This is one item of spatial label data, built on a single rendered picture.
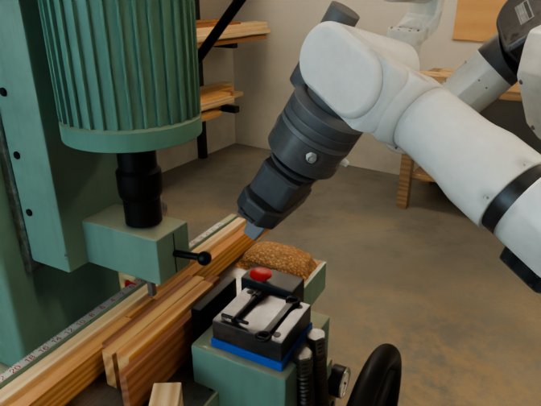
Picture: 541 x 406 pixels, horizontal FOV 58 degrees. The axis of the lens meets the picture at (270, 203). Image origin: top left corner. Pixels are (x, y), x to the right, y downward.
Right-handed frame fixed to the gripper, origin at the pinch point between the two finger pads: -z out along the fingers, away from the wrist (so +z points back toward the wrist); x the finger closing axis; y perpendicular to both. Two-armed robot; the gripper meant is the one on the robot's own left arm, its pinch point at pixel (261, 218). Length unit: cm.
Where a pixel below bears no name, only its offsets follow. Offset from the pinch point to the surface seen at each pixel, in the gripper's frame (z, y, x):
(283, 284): -6.5, -7.3, 0.5
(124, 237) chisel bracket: -12.2, 13.3, -6.6
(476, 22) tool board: -2, 15, 320
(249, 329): -7.2, -7.8, -8.9
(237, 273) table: -24.0, 1.4, 14.9
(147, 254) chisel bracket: -11.7, 9.2, -6.5
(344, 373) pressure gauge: -32.7, -25.5, 22.3
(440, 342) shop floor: -89, -66, 131
